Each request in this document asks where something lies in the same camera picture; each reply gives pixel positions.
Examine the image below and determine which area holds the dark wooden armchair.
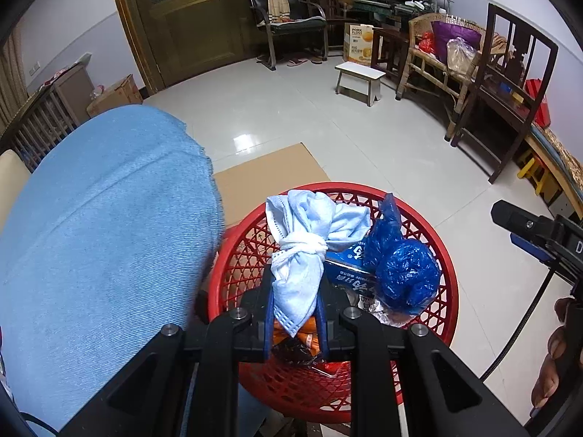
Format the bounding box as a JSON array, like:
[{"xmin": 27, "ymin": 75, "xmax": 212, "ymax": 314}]
[{"xmin": 303, "ymin": 0, "xmax": 359, "ymax": 51}]

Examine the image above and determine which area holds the wicker armchair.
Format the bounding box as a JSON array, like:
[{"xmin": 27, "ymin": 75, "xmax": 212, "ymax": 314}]
[{"xmin": 395, "ymin": 13, "xmax": 493, "ymax": 143}]

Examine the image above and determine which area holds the black cushioned armchair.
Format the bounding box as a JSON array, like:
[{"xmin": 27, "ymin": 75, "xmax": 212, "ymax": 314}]
[{"xmin": 247, "ymin": 0, "xmax": 329, "ymax": 72}]

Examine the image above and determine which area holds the blue tablecloth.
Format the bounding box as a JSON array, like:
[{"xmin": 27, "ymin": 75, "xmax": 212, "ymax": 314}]
[{"xmin": 0, "ymin": 105, "xmax": 270, "ymax": 437}]

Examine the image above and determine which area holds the orange black wrapper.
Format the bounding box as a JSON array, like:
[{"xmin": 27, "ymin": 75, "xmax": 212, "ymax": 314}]
[{"xmin": 272, "ymin": 319, "xmax": 320, "ymax": 367}]

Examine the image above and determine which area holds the red white-edged packet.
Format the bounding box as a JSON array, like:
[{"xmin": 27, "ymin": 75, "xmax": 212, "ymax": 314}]
[{"xmin": 313, "ymin": 359, "xmax": 352, "ymax": 379}]

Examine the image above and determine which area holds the cream chair back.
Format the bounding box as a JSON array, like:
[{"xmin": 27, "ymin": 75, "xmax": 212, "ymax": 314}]
[{"xmin": 0, "ymin": 149, "xmax": 32, "ymax": 234}]

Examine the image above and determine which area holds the wooden double door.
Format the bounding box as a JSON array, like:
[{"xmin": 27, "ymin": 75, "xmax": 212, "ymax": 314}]
[{"xmin": 108, "ymin": 0, "xmax": 335, "ymax": 95}]

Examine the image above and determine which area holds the silver foil wrapper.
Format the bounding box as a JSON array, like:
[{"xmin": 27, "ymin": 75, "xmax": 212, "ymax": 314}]
[{"xmin": 359, "ymin": 295, "xmax": 404, "ymax": 329}]

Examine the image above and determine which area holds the grey cabinet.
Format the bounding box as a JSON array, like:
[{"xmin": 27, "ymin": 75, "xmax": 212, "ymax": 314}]
[{"xmin": 52, "ymin": 52, "xmax": 97, "ymax": 125}]

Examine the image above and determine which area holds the clear plastic bag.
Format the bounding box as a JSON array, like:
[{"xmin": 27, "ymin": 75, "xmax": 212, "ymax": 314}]
[{"xmin": 446, "ymin": 37, "xmax": 482, "ymax": 79}]

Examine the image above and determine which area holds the tall dark wooden chair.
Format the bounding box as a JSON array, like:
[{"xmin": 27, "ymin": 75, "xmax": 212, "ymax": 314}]
[{"xmin": 451, "ymin": 3, "xmax": 560, "ymax": 185}]

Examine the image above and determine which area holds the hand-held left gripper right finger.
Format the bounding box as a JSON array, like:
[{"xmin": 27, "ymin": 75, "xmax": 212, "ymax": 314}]
[{"xmin": 318, "ymin": 281, "xmax": 529, "ymax": 437}]

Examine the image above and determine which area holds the black cable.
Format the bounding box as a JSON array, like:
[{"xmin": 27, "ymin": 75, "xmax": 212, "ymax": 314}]
[{"xmin": 480, "ymin": 268, "xmax": 555, "ymax": 381}]

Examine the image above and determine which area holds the dark wooden side table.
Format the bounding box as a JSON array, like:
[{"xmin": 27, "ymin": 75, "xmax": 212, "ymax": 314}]
[{"xmin": 371, "ymin": 27, "xmax": 411, "ymax": 88}]

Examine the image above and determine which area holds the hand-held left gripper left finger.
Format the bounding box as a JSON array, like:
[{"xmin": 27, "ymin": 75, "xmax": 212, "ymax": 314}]
[{"xmin": 59, "ymin": 277, "xmax": 276, "ymax": 437}]

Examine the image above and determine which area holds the low wooden bench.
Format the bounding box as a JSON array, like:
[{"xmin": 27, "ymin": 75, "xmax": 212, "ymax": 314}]
[{"xmin": 524, "ymin": 123, "xmax": 583, "ymax": 220}]

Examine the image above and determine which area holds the beige curtain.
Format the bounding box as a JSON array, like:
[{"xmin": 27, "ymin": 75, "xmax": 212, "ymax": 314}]
[{"xmin": 0, "ymin": 27, "xmax": 29, "ymax": 134}]

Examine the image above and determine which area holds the person's right hand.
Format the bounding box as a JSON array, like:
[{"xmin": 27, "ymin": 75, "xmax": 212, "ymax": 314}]
[{"xmin": 531, "ymin": 296, "xmax": 580, "ymax": 410}]

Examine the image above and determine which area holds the white small stool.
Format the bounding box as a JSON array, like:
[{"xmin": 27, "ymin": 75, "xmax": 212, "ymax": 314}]
[{"xmin": 334, "ymin": 61, "xmax": 386, "ymax": 107}]

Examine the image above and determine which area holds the yellow small stool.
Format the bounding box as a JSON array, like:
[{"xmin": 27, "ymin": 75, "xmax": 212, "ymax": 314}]
[{"xmin": 518, "ymin": 152, "xmax": 550, "ymax": 193}]

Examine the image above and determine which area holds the printed white orange carton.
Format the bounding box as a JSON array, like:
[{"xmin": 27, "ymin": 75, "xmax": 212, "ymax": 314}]
[{"xmin": 343, "ymin": 23, "xmax": 375, "ymax": 65}]

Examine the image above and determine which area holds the blue printed box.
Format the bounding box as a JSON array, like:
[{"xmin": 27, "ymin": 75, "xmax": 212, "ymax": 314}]
[{"xmin": 322, "ymin": 237, "xmax": 380, "ymax": 302}]

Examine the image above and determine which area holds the light blue knotted face mask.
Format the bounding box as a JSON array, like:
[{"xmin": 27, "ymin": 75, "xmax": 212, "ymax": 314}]
[{"xmin": 265, "ymin": 190, "xmax": 372, "ymax": 335}]

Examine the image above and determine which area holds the blue plastic bag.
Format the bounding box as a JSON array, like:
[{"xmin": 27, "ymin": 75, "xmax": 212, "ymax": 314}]
[{"xmin": 362, "ymin": 192, "xmax": 442, "ymax": 316}]

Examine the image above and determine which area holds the flat cardboard sheet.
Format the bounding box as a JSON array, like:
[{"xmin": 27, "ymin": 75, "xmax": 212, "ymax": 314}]
[{"xmin": 213, "ymin": 142, "xmax": 332, "ymax": 229}]

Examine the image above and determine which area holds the large red bag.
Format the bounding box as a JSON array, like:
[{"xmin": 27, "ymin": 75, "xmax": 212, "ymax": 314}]
[{"xmin": 524, "ymin": 79, "xmax": 553, "ymax": 129}]

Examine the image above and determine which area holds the purple cushion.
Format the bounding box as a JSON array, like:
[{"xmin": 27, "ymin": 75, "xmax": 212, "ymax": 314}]
[{"xmin": 430, "ymin": 20, "xmax": 484, "ymax": 63}]

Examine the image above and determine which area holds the red plastic mesh basket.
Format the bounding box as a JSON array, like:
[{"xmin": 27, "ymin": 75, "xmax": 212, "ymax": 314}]
[{"xmin": 207, "ymin": 182, "xmax": 462, "ymax": 424}]

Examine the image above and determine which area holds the cluttered dark desk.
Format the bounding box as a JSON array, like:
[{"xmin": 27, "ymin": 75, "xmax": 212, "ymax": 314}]
[{"xmin": 353, "ymin": 0, "xmax": 453, "ymax": 25}]

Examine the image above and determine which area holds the brown cardboard box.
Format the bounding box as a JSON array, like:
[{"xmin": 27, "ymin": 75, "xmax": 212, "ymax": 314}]
[{"xmin": 86, "ymin": 74, "xmax": 145, "ymax": 118}]

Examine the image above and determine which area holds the slatted wooden rack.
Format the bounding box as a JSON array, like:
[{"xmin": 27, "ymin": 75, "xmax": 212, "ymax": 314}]
[{"xmin": 0, "ymin": 84, "xmax": 79, "ymax": 174}]

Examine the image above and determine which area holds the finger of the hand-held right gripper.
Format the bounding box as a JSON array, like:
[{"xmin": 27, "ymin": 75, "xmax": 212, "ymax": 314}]
[{"xmin": 491, "ymin": 199, "xmax": 568, "ymax": 265}]

